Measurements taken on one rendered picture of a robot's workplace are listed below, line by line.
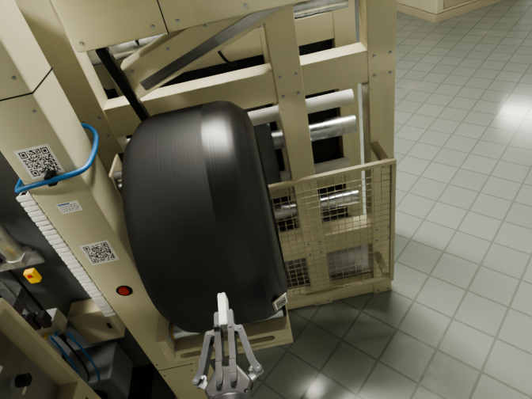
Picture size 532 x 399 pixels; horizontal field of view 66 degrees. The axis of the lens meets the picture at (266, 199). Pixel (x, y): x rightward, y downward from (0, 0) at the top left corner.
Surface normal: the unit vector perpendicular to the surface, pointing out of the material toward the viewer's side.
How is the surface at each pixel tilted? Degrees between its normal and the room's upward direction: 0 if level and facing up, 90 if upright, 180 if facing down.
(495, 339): 0
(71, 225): 90
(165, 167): 27
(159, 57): 90
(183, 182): 35
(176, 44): 90
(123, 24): 90
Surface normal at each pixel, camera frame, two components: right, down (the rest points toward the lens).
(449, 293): -0.18, -0.75
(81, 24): 0.11, 0.62
